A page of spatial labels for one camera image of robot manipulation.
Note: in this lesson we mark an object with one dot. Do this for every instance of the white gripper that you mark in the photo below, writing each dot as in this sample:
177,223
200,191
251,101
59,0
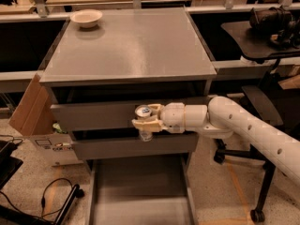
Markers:
172,116

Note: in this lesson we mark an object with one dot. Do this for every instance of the redbull can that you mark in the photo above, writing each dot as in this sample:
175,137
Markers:
143,112

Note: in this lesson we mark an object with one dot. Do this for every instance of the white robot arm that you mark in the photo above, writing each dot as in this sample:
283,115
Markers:
220,119

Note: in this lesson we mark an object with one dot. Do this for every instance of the grey middle drawer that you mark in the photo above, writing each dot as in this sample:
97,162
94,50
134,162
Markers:
135,147

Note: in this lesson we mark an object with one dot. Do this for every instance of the grey drawer cabinet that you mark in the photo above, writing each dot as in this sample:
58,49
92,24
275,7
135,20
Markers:
132,54

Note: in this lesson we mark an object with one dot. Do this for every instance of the grey open bottom drawer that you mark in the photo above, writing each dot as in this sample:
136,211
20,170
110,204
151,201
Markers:
151,190

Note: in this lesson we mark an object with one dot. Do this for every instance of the grey top drawer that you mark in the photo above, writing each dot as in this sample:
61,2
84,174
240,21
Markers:
107,115

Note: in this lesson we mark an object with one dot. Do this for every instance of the black office chair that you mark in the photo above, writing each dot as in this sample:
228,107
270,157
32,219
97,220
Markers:
276,113

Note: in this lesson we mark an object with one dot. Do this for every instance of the brown cardboard box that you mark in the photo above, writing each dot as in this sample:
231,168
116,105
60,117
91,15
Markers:
34,120

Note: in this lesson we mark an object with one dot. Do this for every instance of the white ceramic bowl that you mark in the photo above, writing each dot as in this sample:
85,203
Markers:
86,18

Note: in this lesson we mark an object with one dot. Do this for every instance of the black chair side tray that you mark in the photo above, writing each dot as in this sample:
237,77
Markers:
255,46

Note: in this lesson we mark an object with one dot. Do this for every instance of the black stand base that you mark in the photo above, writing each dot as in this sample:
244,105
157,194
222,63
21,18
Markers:
14,217

